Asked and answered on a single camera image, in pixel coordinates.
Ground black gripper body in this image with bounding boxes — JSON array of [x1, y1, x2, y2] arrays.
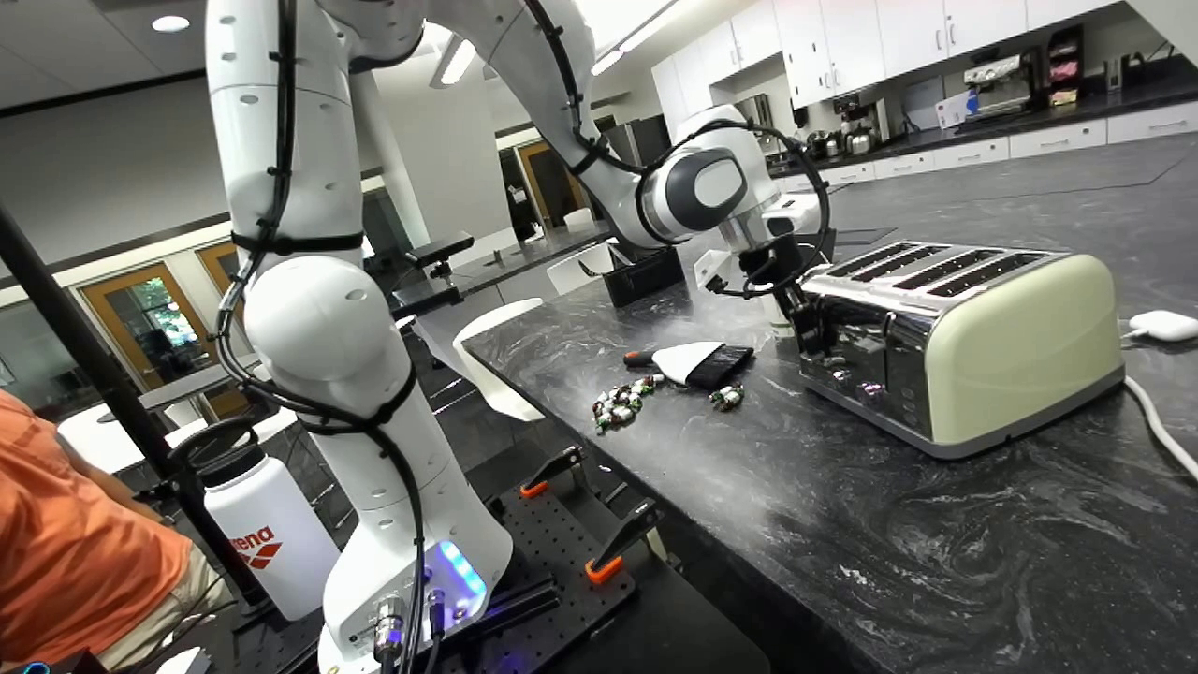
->
[[735, 232, 832, 305]]

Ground cream and chrome four-slot toaster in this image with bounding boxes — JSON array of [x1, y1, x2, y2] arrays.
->
[[791, 236, 1131, 465]]

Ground black box holder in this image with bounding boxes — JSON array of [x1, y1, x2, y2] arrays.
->
[[603, 239, 687, 310]]

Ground black coffee machine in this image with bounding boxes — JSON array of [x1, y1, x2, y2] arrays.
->
[[832, 94, 892, 163]]

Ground metal key bunch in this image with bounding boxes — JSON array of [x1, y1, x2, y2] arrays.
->
[[589, 371, 665, 435]]

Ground wooden framed door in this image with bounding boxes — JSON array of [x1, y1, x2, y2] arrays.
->
[[511, 135, 592, 236]]

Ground orange black clamp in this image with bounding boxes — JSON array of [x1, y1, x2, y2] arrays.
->
[[511, 441, 589, 506], [579, 496, 675, 593]]

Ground black shelf organizer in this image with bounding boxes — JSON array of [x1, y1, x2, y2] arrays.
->
[[1039, 21, 1089, 116]]

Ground white power adapter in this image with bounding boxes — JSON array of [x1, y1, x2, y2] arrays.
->
[[1123, 309, 1198, 350]]

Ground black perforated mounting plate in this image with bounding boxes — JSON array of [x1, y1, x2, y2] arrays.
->
[[234, 467, 665, 674]]

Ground white water bottle red logo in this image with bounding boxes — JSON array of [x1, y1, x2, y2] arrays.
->
[[182, 416, 343, 624]]

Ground black tripod pole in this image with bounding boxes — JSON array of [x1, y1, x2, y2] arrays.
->
[[0, 202, 269, 608]]

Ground person in orange shirt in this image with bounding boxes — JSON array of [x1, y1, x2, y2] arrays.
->
[[0, 390, 234, 674]]

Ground white wall cabinets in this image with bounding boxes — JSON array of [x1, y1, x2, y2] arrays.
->
[[646, 0, 1128, 149]]

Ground white power cable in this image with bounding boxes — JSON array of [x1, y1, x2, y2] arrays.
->
[[1119, 371, 1198, 486]]

